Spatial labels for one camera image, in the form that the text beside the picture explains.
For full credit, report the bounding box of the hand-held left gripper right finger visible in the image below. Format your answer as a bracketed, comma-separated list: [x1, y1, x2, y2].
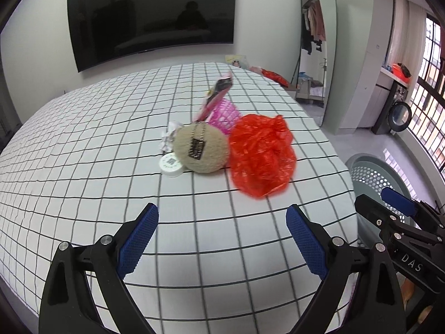
[286, 205, 407, 334]

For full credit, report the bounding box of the pink snack packet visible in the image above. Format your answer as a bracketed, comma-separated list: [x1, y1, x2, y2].
[195, 71, 233, 122]

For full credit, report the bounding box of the black wall television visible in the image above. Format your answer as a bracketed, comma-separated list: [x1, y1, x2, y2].
[67, 0, 238, 73]

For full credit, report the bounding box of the beige plush ball with chain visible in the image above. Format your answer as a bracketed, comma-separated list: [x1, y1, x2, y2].
[173, 122, 230, 174]

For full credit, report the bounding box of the standing floor mirror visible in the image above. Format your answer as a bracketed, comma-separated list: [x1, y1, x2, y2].
[295, 0, 338, 127]

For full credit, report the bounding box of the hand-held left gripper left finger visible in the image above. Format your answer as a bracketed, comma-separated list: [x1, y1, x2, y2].
[39, 202, 160, 334]

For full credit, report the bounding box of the washing machine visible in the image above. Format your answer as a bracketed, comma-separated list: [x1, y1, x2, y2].
[371, 80, 412, 136]

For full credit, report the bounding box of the printed picture card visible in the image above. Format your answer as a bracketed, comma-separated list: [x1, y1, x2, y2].
[225, 55, 250, 69]

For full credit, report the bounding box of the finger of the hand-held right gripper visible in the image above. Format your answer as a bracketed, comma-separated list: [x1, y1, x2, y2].
[380, 187, 445, 232]
[355, 194, 442, 247]

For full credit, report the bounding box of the red basin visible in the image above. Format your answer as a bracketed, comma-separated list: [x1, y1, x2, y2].
[389, 63, 411, 79]

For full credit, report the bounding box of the grey perforated basket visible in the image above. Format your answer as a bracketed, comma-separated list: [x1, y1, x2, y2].
[345, 153, 418, 251]

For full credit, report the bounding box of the red packet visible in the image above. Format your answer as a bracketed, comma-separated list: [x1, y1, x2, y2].
[261, 69, 290, 87]

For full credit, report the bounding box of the window grille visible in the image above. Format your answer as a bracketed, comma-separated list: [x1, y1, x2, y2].
[405, 17, 445, 181]

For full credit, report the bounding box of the red plastic bag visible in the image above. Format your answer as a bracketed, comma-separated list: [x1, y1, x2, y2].
[228, 114, 297, 200]

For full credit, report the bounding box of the white round lid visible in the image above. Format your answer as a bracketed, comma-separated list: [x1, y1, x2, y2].
[160, 152, 185, 178]

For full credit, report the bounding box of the white paper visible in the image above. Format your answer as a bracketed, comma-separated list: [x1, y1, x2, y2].
[159, 121, 185, 154]

